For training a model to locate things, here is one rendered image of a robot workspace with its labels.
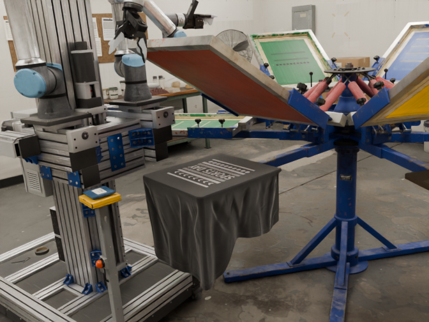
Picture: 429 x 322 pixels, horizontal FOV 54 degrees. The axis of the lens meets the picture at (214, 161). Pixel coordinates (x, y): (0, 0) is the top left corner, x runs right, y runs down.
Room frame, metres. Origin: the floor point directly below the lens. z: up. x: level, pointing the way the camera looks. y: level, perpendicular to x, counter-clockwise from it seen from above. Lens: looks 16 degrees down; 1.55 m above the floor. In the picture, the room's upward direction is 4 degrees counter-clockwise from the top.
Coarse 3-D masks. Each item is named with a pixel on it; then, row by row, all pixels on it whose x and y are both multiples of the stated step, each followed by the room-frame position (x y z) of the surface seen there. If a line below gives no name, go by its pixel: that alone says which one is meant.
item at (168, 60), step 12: (156, 60) 1.96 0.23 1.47; (168, 60) 1.89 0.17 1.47; (180, 60) 1.82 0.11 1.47; (180, 72) 2.00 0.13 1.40; (192, 72) 1.93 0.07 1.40; (192, 84) 2.13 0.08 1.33; (204, 84) 2.04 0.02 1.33; (216, 84) 1.96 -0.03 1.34; (216, 96) 2.18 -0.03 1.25; (228, 96) 2.09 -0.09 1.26; (240, 96) 2.00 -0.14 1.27; (240, 108) 2.22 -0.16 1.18; (252, 108) 2.12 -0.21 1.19
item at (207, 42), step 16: (128, 48) 1.96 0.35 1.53; (160, 48) 1.77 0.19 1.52; (176, 48) 1.69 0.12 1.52; (192, 48) 1.62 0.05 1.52; (208, 48) 1.55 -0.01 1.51; (224, 48) 1.56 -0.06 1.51; (240, 64) 1.60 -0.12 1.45; (256, 80) 1.68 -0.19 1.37; (272, 80) 1.71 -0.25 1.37; (208, 96) 2.25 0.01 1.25; (288, 96) 1.77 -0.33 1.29
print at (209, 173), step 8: (216, 160) 2.04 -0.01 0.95; (184, 168) 1.95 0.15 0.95; (192, 168) 1.94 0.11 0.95; (200, 168) 1.93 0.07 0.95; (208, 168) 1.92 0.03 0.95; (216, 168) 1.91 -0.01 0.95; (224, 168) 1.90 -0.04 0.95; (232, 168) 1.89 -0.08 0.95; (240, 168) 1.89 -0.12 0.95; (248, 168) 1.88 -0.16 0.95; (176, 176) 1.83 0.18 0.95; (184, 176) 1.82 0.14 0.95; (192, 176) 1.81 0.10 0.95; (200, 176) 1.80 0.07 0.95; (208, 176) 1.80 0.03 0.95; (216, 176) 1.79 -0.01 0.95; (224, 176) 1.78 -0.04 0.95; (232, 176) 1.77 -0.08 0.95; (200, 184) 1.70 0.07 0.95; (208, 184) 1.69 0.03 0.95
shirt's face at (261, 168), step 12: (216, 156) 2.12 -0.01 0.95; (228, 156) 2.11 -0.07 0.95; (168, 168) 1.97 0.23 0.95; (180, 168) 1.95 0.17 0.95; (252, 168) 1.87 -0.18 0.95; (264, 168) 1.86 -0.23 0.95; (276, 168) 1.85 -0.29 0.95; (156, 180) 1.79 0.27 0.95; (168, 180) 1.78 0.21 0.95; (180, 180) 1.77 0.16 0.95; (228, 180) 1.73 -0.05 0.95; (240, 180) 1.71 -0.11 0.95; (192, 192) 1.61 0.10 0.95; (204, 192) 1.60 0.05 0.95
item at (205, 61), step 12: (192, 60) 1.76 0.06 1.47; (204, 60) 1.70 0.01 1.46; (216, 60) 1.64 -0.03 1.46; (204, 72) 1.85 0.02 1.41; (216, 72) 1.78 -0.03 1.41; (228, 72) 1.72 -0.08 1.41; (240, 72) 1.66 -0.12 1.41; (228, 84) 1.89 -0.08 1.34; (240, 84) 1.82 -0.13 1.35; (252, 84) 1.75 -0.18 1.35; (252, 96) 1.92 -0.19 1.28; (264, 96) 1.84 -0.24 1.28; (264, 108) 2.03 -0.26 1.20; (276, 108) 1.94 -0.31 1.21; (288, 108) 1.87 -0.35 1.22; (300, 120) 1.98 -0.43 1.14
